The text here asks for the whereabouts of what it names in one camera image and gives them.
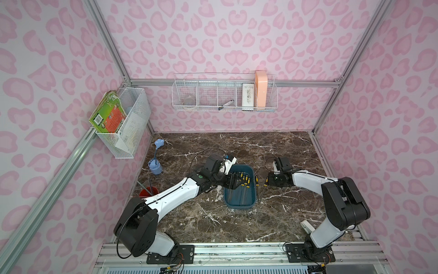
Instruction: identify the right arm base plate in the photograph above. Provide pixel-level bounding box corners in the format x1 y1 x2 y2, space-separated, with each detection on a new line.
282 242 336 264

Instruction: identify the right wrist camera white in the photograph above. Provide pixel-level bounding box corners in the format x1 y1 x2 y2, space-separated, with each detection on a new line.
272 159 280 174

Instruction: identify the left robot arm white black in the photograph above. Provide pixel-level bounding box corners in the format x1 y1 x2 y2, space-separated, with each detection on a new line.
114 154 237 259

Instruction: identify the green red booklet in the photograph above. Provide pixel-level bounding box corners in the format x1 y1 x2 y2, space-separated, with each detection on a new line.
89 91 127 134

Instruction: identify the grey pen in basket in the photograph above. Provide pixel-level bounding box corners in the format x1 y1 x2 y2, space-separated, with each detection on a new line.
218 100 235 111

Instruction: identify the white wire wall basket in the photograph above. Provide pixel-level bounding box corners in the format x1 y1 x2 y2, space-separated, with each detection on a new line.
172 73 278 111

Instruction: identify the red pen cup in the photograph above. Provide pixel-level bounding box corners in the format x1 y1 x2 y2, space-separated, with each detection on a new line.
137 178 159 199

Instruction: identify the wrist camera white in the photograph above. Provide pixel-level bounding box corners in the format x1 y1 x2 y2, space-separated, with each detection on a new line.
223 155 237 175
272 159 280 174

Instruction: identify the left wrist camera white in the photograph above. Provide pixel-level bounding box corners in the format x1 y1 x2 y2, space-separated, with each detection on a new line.
223 155 237 175

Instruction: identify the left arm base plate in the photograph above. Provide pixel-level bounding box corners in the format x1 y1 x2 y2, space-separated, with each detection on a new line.
147 244 195 265

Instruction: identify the white card in basket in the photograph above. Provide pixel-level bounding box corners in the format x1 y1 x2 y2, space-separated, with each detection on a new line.
242 83 255 111

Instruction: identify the blue desk lamp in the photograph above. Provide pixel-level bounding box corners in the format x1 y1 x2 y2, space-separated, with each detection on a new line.
148 139 164 175

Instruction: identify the white mesh side basket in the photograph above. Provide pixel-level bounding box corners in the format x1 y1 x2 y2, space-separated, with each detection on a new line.
90 87 151 159

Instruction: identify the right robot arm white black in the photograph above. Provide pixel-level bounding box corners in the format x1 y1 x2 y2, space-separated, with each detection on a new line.
265 158 371 250

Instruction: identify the white paper in mesh basket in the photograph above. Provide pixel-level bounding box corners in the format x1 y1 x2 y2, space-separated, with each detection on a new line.
115 111 147 155

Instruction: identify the pink box in basket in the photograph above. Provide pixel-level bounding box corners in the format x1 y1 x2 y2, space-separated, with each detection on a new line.
255 70 268 109

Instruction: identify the teal plastic storage box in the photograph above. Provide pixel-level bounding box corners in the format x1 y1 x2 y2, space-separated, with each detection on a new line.
224 164 256 210

